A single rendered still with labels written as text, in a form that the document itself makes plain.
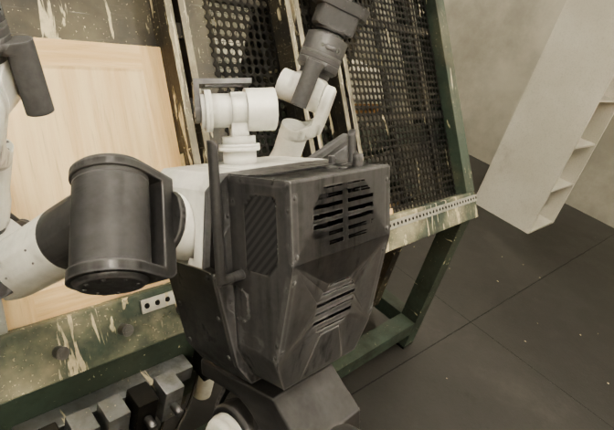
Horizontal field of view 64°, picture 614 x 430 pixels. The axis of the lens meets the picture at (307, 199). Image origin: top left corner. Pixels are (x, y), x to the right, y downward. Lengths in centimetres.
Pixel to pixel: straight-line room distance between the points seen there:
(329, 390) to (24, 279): 46
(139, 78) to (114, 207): 70
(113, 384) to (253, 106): 71
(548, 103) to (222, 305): 417
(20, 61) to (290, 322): 46
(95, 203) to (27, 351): 54
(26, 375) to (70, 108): 54
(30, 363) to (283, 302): 62
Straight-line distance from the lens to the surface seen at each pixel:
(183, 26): 130
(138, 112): 124
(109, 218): 59
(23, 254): 72
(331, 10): 105
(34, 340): 109
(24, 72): 71
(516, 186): 477
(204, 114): 73
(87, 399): 118
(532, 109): 469
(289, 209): 56
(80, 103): 119
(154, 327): 118
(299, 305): 62
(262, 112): 74
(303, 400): 77
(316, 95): 102
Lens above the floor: 164
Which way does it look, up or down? 25 degrees down
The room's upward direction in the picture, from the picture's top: 16 degrees clockwise
